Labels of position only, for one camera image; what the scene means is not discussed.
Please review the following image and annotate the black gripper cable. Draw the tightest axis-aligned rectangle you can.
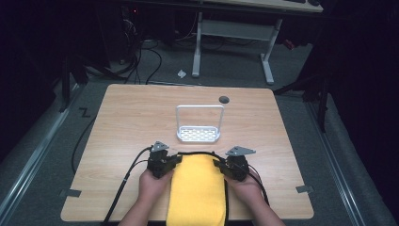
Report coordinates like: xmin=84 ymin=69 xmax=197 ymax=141
xmin=102 ymin=146 xmax=154 ymax=226
xmin=247 ymin=169 xmax=271 ymax=207

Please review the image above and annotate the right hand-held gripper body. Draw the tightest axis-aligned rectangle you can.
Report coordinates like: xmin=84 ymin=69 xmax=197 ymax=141
xmin=223 ymin=145 xmax=257 ymax=183

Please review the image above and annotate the black floor cable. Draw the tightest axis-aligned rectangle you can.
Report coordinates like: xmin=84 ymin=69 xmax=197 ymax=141
xmin=71 ymin=115 xmax=97 ymax=175

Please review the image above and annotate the person's left hand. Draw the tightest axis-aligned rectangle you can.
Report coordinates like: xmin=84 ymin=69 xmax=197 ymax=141
xmin=137 ymin=169 xmax=175 ymax=207

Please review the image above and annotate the person's right hand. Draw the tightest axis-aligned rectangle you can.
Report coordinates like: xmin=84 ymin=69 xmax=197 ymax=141
xmin=223 ymin=174 xmax=266 ymax=210

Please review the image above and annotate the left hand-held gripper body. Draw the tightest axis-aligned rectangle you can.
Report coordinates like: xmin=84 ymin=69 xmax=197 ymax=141
xmin=147 ymin=140 xmax=177 ymax=180

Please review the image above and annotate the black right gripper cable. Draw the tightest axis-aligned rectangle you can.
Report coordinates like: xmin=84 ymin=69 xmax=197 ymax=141
xmin=247 ymin=169 xmax=271 ymax=207

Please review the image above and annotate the metal floor rail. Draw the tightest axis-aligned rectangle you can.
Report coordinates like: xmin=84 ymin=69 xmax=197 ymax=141
xmin=304 ymin=101 xmax=367 ymax=226
xmin=0 ymin=84 xmax=80 ymax=219

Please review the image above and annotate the white-framed desk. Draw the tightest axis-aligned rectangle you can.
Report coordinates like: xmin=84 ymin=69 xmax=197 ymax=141
xmin=125 ymin=0 xmax=325 ymax=86

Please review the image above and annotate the yellow cloth with black trim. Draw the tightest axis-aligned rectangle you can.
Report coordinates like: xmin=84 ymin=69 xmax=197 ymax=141
xmin=166 ymin=151 xmax=231 ymax=226

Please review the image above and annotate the bundle of black cables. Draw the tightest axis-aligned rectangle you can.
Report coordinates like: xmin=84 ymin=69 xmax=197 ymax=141
xmin=109 ymin=34 xmax=164 ymax=86

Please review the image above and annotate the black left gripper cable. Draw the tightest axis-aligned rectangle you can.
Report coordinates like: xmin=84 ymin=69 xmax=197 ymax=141
xmin=102 ymin=146 xmax=154 ymax=226

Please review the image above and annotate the black metal stand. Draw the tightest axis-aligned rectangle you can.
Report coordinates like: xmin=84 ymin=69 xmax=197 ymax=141
xmin=272 ymin=60 xmax=331 ymax=134
xmin=58 ymin=51 xmax=111 ymax=113

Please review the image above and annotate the white wire rack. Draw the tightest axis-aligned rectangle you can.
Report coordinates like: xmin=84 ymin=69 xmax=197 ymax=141
xmin=175 ymin=104 xmax=226 ymax=144

